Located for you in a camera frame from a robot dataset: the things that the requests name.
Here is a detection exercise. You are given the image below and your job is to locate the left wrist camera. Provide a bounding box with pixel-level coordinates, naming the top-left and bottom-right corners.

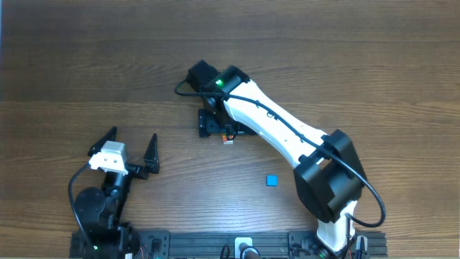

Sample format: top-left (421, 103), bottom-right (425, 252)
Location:
top-left (88, 140), bottom-right (129, 176)

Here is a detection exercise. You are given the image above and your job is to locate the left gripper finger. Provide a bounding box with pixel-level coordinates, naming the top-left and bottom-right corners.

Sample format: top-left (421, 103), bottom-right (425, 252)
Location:
top-left (143, 132), bottom-right (161, 175)
top-left (88, 125), bottom-right (118, 158)

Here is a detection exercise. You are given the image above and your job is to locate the mounting rail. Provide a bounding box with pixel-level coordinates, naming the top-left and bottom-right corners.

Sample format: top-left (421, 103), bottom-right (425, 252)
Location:
top-left (70, 230), bottom-right (389, 259)

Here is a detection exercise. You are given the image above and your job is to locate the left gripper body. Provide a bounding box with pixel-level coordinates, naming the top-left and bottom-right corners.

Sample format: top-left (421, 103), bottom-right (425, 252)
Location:
top-left (124, 163), bottom-right (150, 181)

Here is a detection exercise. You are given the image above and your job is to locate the black cable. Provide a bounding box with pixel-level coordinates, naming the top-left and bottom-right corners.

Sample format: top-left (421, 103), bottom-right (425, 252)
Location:
top-left (175, 79), bottom-right (387, 228)
top-left (68, 163), bottom-right (98, 259)

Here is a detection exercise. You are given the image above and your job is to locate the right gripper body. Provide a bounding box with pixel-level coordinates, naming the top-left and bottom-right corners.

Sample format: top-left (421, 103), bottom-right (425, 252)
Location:
top-left (198, 107), bottom-right (258, 138)

